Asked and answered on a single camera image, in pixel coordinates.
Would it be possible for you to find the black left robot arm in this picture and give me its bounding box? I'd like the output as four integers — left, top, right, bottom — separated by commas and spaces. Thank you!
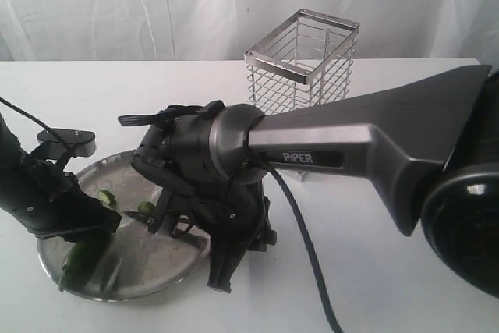
1, 121, 121, 243

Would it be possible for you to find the black kitchen knife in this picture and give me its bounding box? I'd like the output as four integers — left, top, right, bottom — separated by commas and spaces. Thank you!
123, 211, 154, 225

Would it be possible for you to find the round stainless steel plate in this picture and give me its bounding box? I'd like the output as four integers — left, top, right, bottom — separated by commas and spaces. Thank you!
37, 151, 210, 302

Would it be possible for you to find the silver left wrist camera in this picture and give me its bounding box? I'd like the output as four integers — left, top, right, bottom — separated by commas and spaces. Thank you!
30, 129, 97, 161

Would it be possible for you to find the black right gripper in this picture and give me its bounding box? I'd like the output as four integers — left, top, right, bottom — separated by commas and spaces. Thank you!
175, 182, 277, 293

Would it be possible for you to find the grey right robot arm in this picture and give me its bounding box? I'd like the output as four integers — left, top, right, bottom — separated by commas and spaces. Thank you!
118, 65, 498, 296

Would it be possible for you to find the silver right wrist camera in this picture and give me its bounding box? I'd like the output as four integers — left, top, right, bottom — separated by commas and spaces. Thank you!
147, 188, 173, 234

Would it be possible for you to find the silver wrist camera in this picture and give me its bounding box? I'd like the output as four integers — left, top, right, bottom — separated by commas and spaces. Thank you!
147, 188, 173, 234
30, 129, 97, 161

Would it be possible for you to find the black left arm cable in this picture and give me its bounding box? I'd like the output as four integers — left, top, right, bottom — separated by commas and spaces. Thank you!
0, 95, 75, 151

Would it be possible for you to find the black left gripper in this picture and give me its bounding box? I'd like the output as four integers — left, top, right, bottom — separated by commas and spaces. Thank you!
1, 154, 122, 243

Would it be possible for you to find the green cucumber with stem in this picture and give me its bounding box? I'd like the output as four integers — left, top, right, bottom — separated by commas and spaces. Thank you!
58, 239, 111, 291

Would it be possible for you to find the steel wire utensil basket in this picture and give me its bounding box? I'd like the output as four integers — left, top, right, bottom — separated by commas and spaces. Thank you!
244, 8, 361, 183

